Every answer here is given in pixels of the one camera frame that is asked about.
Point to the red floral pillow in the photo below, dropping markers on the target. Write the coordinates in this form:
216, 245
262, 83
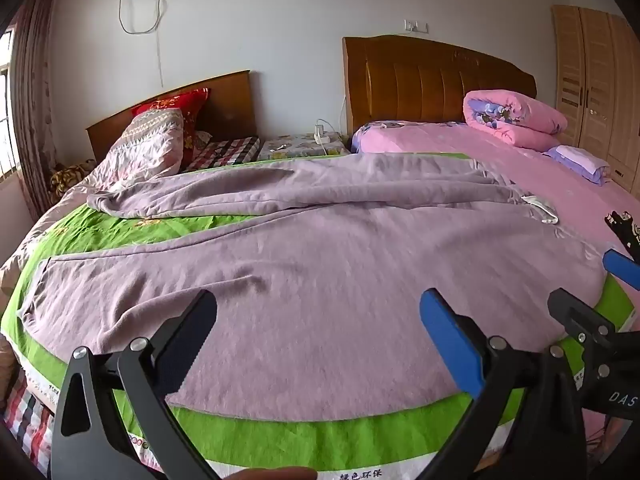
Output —
192, 110

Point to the window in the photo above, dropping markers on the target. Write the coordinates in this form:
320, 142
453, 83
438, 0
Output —
6, 110

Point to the black printed cloth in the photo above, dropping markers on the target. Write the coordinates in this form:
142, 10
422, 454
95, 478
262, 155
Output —
625, 230

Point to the purple floral pillow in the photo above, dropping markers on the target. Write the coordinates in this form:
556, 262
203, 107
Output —
362, 135

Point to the small wooden headboard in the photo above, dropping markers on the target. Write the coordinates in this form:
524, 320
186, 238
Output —
227, 105

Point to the person's left hand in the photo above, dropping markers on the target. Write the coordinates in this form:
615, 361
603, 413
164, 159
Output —
270, 475

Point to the purple white folded cloth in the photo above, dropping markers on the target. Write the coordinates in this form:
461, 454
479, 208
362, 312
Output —
580, 162

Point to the floral covered nightstand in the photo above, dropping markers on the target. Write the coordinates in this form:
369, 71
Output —
300, 146

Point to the light purple pants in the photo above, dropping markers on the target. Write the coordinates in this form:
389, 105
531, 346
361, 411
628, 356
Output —
320, 270

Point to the folded pink floral quilt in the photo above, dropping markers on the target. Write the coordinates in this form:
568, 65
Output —
520, 117

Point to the white wall socket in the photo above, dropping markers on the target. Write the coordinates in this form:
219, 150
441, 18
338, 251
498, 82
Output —
415, 25

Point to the pink bed sheet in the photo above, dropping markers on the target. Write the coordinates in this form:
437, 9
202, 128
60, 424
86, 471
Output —
500, 165

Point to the light wooden wardrobe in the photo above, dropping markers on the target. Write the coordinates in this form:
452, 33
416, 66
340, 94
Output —
595, 80

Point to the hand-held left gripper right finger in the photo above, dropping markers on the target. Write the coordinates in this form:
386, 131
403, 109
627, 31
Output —
450, 345

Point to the thin white wall pipe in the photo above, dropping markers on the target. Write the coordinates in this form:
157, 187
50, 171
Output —
160, 60

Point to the pink patterned curtain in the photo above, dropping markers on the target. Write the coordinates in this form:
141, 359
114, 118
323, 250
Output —
32, 110

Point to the large wooden headboard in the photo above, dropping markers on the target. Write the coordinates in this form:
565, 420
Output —
425, 85

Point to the plaid bed sheet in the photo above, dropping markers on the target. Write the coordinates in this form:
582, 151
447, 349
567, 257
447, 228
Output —
225, 152

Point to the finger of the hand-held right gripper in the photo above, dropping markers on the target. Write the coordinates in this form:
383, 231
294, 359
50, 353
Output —
622, 270
575, 312

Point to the yellow brown blanket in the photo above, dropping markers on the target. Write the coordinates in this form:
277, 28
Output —
70, 177

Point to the green printed blanket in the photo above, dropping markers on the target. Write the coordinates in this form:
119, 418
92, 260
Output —
280, 440

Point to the pink patterned quilt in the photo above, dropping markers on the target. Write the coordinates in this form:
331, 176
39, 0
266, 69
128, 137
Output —
145, 155

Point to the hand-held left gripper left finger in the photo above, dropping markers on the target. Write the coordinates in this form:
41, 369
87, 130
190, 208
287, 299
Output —
184, 342

